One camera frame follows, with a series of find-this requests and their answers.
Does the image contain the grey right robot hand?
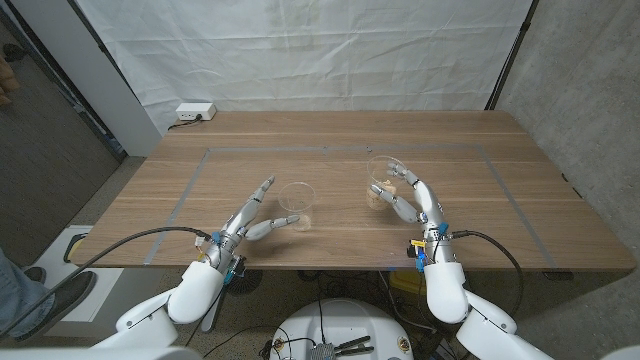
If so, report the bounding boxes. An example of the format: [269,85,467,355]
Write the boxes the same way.
[368,161,450,236]

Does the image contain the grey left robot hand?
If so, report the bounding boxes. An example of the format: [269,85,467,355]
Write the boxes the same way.
[213,174,302,247]

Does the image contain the brown sugar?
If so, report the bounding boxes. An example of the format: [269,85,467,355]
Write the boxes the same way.
[366,179,399,211]

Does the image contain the clear plastic pouring cup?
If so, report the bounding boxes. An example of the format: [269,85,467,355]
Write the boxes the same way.
[366,155,409,212]

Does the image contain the clear plastic receiving cup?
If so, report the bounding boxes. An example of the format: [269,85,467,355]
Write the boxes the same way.
[277,181,317,233]

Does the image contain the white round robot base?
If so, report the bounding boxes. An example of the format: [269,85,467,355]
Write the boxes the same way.
[269,298,415,360]

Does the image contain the bystander bare hand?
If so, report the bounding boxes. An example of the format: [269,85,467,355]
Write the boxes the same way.
[0,54,21,106]

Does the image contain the black round floor fan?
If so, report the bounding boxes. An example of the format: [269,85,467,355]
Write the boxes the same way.
[233,269,264,296]

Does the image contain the yellow box under table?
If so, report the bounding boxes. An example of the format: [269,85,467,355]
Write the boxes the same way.
[388,269,426,295]

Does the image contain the white table leg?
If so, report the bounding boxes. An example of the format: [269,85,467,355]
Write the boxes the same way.
[201,297,225,332]

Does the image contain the white power strip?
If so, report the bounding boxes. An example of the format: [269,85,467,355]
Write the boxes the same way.
[175,102,218,122]

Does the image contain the floor power strip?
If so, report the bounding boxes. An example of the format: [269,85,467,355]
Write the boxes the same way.
[422,335,455,360]

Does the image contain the small grey metal box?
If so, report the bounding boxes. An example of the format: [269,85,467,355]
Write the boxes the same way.
[310,342,337,360]

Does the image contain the black pliers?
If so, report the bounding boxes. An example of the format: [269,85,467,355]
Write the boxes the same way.
[333,335,375,357]

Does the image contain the black yellow floor pedal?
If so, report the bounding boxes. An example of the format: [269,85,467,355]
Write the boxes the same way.
[62,232,90,264]

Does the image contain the black backdrop stand pole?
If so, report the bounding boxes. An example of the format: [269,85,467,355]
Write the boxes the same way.
[484,0,541,111]
[67,0,144,109]

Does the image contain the white backdrop cloth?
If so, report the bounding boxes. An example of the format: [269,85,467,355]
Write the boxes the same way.
[74,0,534,136]

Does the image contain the white floor mat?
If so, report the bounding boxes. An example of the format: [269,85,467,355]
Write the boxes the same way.
[32,224,126,324]

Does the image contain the dark grey shoe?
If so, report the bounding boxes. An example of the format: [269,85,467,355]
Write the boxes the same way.
[14,269,98,342]
[22,265,47,284]

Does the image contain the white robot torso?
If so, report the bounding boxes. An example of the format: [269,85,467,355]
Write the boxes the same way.
[0,346,204,360]

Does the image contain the black shoe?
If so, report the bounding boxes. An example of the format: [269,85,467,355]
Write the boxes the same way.
[1,42,29,64]

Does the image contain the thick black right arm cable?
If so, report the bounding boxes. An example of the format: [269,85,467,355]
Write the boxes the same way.
[449,229,525,316]

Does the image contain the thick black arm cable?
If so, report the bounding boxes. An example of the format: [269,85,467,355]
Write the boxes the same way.
[449,229,525,316]
[0,226,214,339]

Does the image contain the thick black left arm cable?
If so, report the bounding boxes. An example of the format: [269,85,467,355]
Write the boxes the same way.
[0,226,214,339]

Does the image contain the black power strip cord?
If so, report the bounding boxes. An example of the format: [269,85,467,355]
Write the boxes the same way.
[167,115,204,131]

